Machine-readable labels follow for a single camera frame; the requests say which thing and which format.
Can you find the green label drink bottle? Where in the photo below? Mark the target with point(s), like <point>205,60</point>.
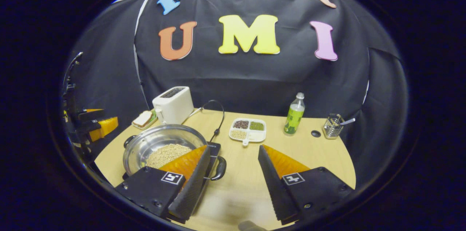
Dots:
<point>293,120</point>

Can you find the plate with bread slice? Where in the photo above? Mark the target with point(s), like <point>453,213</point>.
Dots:
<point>143,118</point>

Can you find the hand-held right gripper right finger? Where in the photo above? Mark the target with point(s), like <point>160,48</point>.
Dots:
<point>276,194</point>

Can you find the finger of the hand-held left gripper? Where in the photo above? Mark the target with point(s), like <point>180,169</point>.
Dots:
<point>105,127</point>
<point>91,114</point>

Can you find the white toaster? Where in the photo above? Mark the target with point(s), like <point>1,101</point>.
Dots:
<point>174,109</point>

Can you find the pile of yellow soybeans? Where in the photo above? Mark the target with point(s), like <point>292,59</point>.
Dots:
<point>167,154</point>

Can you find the white divided dish of beans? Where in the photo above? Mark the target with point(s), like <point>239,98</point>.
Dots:
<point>259,135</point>

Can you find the black induction cooktop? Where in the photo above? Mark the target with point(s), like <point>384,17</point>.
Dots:
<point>215,149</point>

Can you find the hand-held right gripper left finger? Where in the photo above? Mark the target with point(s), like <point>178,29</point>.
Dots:
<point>193,191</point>

